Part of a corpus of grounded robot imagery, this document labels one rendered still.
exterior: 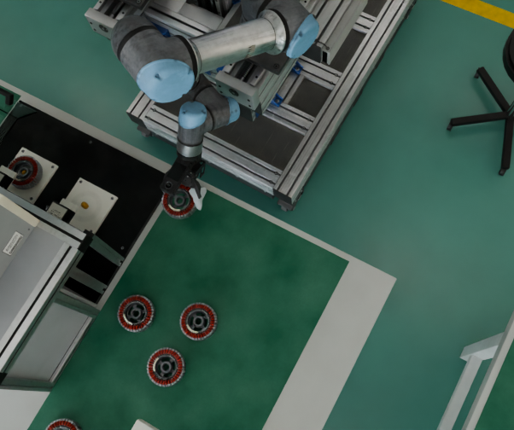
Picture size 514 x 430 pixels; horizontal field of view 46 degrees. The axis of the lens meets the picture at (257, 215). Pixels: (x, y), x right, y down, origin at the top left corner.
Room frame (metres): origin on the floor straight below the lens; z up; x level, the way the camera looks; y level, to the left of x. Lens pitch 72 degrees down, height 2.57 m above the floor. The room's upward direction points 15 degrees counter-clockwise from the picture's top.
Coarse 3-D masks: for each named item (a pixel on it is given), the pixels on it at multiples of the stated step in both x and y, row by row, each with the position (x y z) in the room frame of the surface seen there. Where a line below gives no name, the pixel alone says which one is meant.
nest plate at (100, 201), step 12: (84, 180) 0.87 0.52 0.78; (72, 192) 0.84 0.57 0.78; (84, 192) 0.82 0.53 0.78; (96, 192) 0.81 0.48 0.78; (96, 204) 0.77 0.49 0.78; (108, 204) 0.76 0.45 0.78; (84, 216) 0.74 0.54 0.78; (96, 216) 0.73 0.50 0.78; (84, 228) 0.70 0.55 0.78; (96, 228) 0.69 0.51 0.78
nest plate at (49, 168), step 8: (24, 152) 1.02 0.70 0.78; (40, 160) 0.98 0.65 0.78; (48, 160) 0.97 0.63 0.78; (48, 168) 0.94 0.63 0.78; (56, 168) 0.94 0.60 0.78; (48, 176) 0.91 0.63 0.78; (40, 184) 0.89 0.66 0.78; (16, 192) 0.89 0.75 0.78; (24, 192) 0.88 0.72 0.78; (32, 192) 0.87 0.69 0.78; (40, 192) 0.87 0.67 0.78; (32, 200) 0.84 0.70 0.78
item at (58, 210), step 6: (54, 204) 0.75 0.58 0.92; (60, 204) 0.74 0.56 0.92; (66, 204) 0.76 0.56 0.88; (72, 204) 0.75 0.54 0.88; (48, 210) 0.73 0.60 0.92; (54, 210) 0.73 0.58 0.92; (60, 210) 0.72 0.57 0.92; (66, 210) 0.72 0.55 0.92; (72, 210) 0.73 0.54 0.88; (60, 216) 0.70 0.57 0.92; (66, 216) 0.70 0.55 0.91; (72, 216) 0.71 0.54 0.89; (66, 222) 0.69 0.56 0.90
